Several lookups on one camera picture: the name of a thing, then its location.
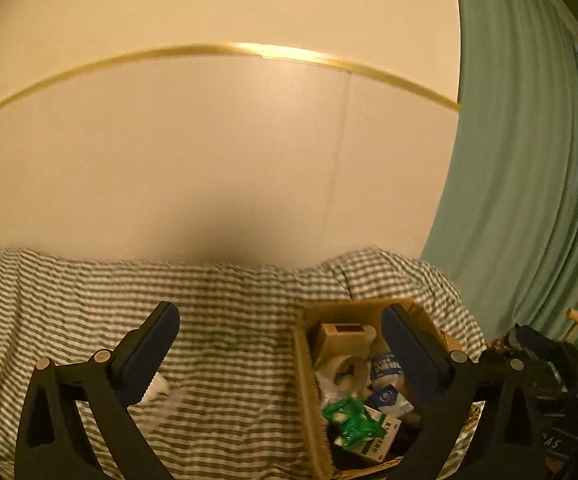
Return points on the beige tape roll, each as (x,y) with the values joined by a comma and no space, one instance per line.
(334,362)

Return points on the brown cream medicine box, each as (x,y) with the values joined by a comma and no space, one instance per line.
(339,342)

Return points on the brown cardboard box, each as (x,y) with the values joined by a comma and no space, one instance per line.
(309,410)

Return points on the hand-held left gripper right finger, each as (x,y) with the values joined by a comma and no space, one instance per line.
(411,355)

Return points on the white green carton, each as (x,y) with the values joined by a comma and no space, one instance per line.
(384,440)

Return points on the grey white checked blanket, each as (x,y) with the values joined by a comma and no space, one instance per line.
(219,300)

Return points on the crumpled white tissue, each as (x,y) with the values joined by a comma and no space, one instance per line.
(159,389)

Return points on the green curtain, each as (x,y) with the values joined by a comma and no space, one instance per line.
(519,160)

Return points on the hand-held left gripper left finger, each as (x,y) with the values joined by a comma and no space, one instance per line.
(151,350)

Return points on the green candy bag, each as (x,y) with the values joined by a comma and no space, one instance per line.
(351,417)

